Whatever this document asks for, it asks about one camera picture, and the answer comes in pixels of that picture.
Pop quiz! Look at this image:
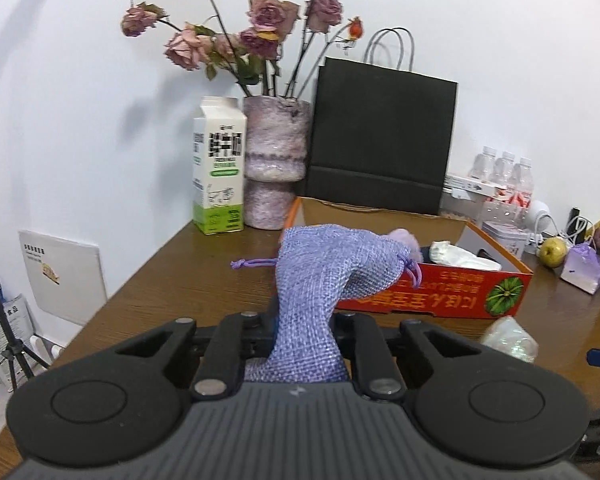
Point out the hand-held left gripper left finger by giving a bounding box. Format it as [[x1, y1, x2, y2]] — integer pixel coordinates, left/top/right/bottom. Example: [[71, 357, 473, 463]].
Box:
[[114, 310, 281, 400]]

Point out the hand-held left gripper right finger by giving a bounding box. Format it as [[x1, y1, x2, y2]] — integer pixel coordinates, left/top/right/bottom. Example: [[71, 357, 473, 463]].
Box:
[[332, 311, 482, 401]]

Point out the purple burlap drawstring pouch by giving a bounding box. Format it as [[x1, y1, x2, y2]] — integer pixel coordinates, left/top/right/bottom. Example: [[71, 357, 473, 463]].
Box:
[[230, 224, 423, 385]]

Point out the orange cardboard box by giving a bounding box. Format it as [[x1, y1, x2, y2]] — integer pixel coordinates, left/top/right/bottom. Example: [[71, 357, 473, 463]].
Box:
[[282, 196, 534, 321]]

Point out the iridescent white wrapped bundle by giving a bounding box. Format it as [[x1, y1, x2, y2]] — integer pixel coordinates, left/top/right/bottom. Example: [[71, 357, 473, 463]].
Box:
[[480, 316, 540, 363]]

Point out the yellow green apple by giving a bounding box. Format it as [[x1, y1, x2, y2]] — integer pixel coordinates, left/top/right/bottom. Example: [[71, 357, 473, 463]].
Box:
[[539, 237, 568, 268]]

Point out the white tissue packet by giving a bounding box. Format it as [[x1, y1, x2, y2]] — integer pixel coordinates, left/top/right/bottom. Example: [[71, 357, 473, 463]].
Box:
[[428, 240, 501, 272]]

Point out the silver tin box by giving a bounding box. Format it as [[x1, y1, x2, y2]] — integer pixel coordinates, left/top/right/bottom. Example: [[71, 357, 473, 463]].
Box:
[[481, 220, 531, 261]]

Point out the white round device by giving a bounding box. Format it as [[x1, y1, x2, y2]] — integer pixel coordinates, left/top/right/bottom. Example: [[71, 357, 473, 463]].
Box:
[[527, 201, 555, 233]]

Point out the white and green milk carton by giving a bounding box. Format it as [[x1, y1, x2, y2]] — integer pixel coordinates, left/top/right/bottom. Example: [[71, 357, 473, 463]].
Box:
[[192, 96, 247, 236]]

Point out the mottled purple vase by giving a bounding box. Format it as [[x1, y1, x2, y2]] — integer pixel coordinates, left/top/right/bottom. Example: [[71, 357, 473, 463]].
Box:
[[242, 96, 312, 230]]

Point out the white cardboard carton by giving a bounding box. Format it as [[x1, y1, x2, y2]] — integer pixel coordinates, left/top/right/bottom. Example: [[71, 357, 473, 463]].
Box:
[[445, 174, 501, 198]]

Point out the black paper bag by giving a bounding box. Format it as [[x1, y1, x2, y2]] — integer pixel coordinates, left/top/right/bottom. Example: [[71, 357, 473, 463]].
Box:
[[305, 27, 458, 216]]

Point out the black tripod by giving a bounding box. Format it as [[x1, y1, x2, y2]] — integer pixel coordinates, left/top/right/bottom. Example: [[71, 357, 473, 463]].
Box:
[[0, 220, 51, 393]]

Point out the blue and white packet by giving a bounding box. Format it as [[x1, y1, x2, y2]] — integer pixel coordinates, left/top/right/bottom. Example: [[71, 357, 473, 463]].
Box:
[[0, 294, 35, 376]]

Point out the dried rose bouquet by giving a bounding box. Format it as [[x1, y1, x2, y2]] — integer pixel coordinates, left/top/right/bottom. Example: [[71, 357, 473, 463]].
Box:
[[121, 0, 366, 98]]

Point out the small purple drawstring pouch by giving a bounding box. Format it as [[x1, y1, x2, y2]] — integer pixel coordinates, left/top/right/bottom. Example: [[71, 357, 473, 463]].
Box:
[[560, 242, 600, 295]]

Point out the white charging cable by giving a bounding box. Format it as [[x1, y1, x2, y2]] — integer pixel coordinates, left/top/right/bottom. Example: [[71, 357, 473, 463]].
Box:
[[535, 215, 593, 250]]

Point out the white wall panel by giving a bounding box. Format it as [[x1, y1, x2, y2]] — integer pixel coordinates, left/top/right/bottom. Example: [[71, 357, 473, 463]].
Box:
[[19, 230, 107, 327]]

